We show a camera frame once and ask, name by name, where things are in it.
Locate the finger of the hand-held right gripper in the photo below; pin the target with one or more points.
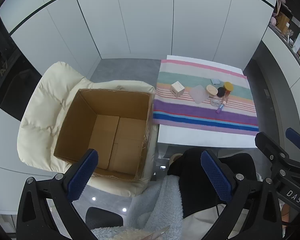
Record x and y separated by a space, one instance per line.
265 143
295 137

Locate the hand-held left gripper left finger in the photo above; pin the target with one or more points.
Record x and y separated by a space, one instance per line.
82 175

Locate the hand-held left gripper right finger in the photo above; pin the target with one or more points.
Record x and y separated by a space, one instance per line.
216 177

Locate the cardboard box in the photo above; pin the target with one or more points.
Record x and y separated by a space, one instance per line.
107 130

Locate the small clear round container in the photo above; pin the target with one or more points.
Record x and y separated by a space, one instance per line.
215 102

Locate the amber lidded jar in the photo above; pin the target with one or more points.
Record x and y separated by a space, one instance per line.
228 86

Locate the black round compact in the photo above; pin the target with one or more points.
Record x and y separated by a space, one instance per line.
220 92

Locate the round jar with wooden lid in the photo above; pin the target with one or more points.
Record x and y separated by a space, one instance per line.
211 90

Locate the light blue plastic case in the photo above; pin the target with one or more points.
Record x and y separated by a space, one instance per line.
214 81

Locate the translucent square case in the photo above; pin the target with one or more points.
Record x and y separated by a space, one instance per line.
198 94

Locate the small white cube box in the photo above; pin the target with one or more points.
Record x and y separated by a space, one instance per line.
178 89

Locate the person's left hand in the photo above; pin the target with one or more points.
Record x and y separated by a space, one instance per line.
155 233

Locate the person's black pants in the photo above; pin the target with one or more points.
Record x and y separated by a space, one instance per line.
195 180

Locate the white table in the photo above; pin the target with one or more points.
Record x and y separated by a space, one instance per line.
202 140

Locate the beige slipper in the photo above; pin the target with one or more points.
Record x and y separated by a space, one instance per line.
176 158

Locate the black rounded object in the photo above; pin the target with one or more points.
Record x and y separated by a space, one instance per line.
103 217

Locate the white fleece garment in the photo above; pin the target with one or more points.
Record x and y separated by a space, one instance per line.
160 205

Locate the striped colourful cloth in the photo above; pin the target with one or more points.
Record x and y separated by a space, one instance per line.
190 115

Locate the cream padded chair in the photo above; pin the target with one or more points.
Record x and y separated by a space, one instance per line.
45 110

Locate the white bottle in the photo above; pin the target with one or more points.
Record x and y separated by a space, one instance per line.
298 42

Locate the brown paper bag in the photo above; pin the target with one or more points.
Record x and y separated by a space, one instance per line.
282 21

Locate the dark glass panel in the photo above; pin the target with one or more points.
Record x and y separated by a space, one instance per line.
12 72

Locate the grey wall outlet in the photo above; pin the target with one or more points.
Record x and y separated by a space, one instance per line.
266 92

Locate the dark wall shelf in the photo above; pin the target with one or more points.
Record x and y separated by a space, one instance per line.
296 25

